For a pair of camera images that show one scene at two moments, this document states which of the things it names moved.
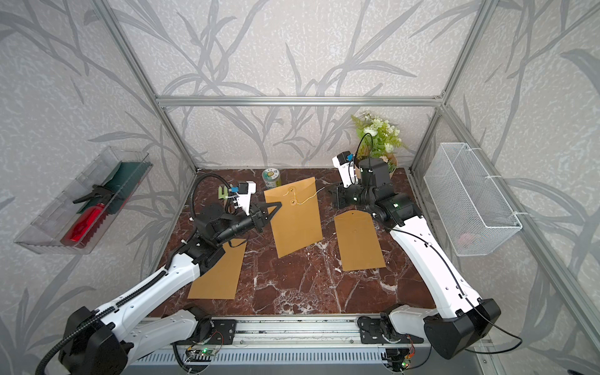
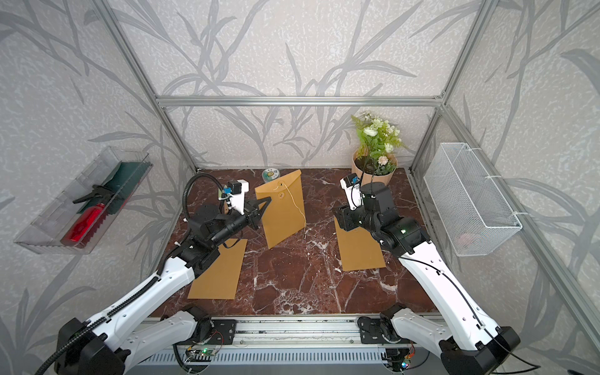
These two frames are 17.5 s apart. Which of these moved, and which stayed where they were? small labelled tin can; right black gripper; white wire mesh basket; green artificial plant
Moved: right black gripper
Stayed: small labelled tin can; green artificial plant; white wire mesh basket
